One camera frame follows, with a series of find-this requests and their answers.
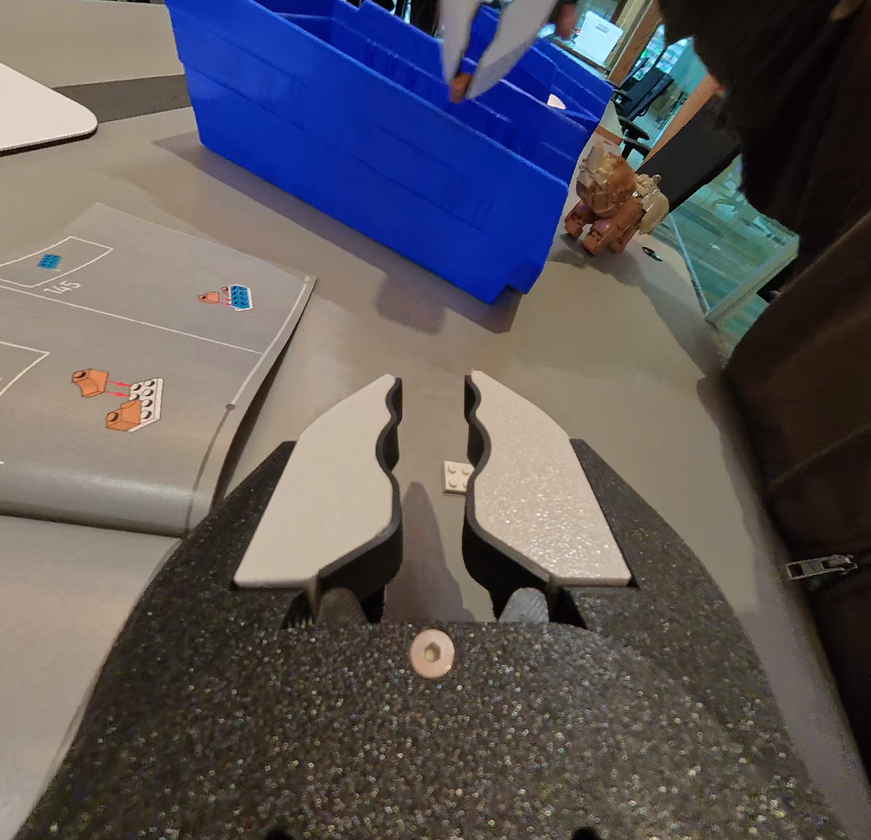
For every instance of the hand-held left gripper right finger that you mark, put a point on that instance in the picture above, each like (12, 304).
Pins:
(544, 506)

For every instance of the small white brick plate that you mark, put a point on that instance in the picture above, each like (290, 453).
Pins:
(454, 477)

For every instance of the person's right forearm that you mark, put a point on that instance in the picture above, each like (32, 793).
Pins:
(782, 71)

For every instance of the small brown curved brick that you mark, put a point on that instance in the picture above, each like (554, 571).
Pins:
(461, 89)

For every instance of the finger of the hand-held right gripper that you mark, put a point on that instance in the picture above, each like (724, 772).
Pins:
(457, 17)
(524, 17)

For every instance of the grey instruction booklet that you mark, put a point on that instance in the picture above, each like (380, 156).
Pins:
(136, 350)

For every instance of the grey desk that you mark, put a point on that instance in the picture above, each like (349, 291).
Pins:
(599, 350)

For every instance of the white stand base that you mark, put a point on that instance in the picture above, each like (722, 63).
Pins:
(34, 112)

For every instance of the person's dark brown jacket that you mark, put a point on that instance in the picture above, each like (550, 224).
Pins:
(816, 445)

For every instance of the black office chair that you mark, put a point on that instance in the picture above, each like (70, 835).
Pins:
(643, 95)

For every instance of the brown toy brick figure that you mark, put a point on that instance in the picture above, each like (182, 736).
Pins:
(609, 200)

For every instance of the blue plastic bin with bricks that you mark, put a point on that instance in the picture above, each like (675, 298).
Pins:
(326, 159)

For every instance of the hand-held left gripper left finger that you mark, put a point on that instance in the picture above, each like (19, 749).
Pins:
(326, 506)

